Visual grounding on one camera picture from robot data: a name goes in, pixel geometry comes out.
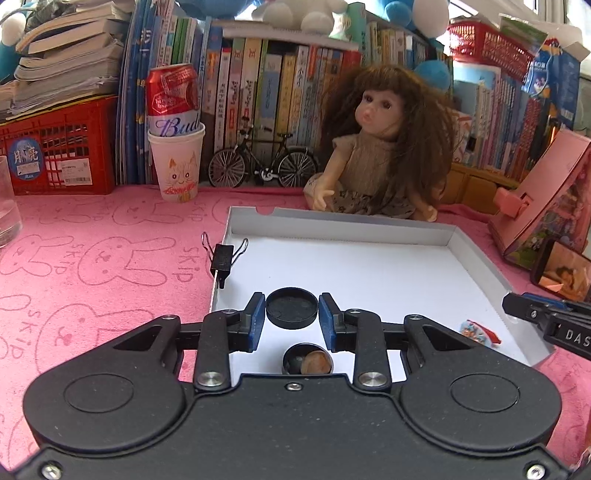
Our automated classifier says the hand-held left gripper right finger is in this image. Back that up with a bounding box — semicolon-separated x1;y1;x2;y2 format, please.
318;292;496;393

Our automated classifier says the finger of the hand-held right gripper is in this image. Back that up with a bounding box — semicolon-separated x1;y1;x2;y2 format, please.
502;292;561;326
524;295;580;315

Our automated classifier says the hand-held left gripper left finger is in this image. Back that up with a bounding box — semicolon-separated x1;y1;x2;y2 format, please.
90;292;267;393

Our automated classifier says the large black round cap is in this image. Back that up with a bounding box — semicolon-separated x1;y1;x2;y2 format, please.
265;287;319;330

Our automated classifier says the small black jar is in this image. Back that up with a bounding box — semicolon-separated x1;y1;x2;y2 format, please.
281;342;332;376

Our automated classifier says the white cardboard box tray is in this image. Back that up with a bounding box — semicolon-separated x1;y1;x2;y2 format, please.
210;206;555;384

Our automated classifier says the black smartphone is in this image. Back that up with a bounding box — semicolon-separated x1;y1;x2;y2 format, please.
530;237;591;303

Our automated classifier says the small black binder clip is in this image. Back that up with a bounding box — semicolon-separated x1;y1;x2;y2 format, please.
202;232;250;289

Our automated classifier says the pink triangular toy house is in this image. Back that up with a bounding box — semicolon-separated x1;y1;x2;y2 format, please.
488;129;591;272

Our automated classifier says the wooden desk organiser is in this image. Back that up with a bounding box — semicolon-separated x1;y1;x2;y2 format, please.
441;161;525;217

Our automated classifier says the miniature black bicycle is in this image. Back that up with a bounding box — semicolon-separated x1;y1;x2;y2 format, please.
208;124;320;189

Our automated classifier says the white cat print paper cup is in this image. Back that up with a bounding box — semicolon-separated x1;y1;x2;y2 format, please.
148;122;206;204

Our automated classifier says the doll with brown hair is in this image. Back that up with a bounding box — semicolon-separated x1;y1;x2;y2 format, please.
302;64;455;223

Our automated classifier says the pink rabbit print cloth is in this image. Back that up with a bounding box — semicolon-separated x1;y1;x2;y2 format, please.
0;184;591;467

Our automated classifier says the row of colourful upright books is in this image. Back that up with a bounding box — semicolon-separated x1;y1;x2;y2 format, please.
115;0;365;185
362;18;559;176

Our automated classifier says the blue printed box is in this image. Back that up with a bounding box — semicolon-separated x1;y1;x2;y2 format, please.
522;28;583;131

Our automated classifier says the red beverage can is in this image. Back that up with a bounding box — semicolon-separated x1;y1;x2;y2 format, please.
146;64;201;138

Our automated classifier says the red plastic crate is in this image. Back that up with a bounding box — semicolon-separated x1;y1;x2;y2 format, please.
0;95;120;196

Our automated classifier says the small red lattice basket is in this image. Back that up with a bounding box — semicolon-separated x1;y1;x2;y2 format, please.
447;21;536;83

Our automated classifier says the clear acrylic holder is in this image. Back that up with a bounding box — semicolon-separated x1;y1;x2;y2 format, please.
0;156;24;248

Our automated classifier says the green white packet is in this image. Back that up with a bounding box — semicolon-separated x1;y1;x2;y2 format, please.
498;14;549;49

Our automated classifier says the white shelf board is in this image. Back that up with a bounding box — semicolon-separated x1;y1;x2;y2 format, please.
222;23;365;52

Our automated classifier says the white pink rabbit plush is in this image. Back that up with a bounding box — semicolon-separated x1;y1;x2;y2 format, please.
252;0;348;34

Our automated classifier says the large blue plush toy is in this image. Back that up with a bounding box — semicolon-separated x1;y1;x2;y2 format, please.
365;0;453;90

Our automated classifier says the small blue plush toy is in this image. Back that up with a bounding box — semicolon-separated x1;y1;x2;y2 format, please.
178;0;259;20

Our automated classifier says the stack of paperback books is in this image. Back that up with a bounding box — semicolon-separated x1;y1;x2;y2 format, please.
0;0;134;123

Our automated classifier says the blue white plush toy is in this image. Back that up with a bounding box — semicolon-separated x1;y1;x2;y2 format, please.
0;0;33;75

